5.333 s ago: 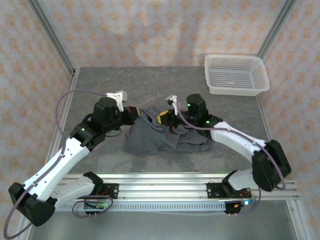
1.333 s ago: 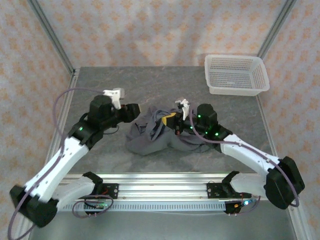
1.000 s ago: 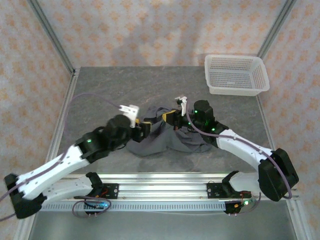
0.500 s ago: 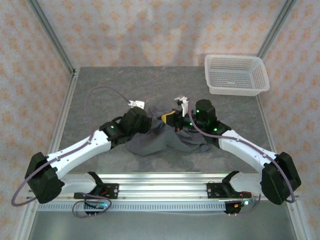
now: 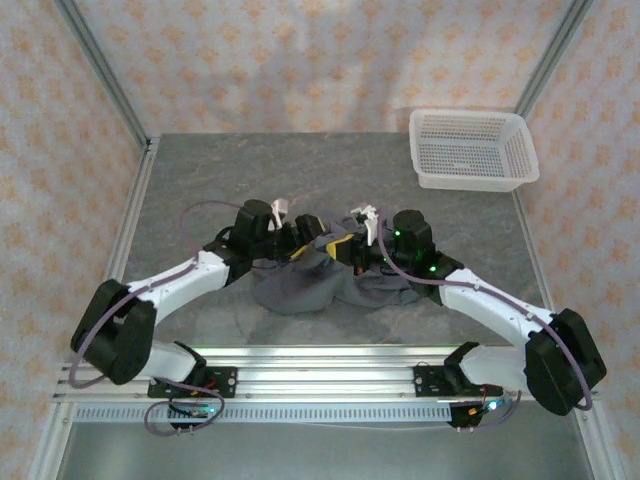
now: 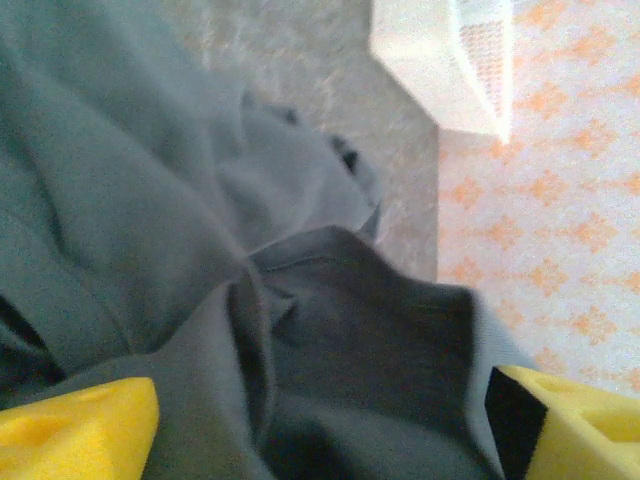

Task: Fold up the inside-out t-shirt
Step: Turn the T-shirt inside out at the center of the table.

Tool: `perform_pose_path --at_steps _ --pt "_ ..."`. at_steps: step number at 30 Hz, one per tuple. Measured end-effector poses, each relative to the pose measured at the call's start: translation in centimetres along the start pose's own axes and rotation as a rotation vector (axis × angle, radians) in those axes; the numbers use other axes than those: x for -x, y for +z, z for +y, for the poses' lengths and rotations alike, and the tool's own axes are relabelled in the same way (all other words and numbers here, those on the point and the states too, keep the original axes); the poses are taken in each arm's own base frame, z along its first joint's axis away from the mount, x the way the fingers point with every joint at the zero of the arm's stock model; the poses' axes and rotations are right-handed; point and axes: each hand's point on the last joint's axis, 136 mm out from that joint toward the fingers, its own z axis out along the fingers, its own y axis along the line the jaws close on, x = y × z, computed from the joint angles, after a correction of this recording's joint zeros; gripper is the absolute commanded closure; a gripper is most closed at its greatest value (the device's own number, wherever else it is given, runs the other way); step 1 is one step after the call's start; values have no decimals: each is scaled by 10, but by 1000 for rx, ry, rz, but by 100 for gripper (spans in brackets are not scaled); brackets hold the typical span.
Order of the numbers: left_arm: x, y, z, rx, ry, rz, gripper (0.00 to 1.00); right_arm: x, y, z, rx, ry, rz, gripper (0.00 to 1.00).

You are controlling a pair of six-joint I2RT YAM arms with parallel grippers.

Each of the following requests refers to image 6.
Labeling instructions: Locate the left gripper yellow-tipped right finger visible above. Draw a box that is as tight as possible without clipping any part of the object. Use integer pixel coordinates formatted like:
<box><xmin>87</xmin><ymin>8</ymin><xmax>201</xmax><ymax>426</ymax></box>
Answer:
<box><xmin>484</xmin><ymin>364</ymin><xmax>640</xmax><ymax>480</ymax></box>

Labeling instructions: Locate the white perforated plastic basket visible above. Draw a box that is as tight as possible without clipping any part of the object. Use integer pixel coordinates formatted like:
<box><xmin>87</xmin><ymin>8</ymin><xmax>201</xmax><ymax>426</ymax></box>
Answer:
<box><xmin>367</xmin><ymin>0</ymin><xmax>516</xmax><ymax>144</ymax></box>

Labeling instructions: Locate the grey t-shirt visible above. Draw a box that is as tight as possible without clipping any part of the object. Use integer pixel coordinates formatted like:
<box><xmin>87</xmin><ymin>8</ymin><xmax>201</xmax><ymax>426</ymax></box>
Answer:
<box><xmin>0</xmin><ymin>0</ymin><xmax>541</xmax><ymax>480</ymax></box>

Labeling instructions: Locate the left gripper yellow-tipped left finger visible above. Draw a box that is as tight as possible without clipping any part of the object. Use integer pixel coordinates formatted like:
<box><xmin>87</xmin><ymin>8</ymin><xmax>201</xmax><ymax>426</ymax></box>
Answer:
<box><xmin>0</xmin><ymin>375</ymin><xmax>161</xmax><ymax>480</ymax></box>

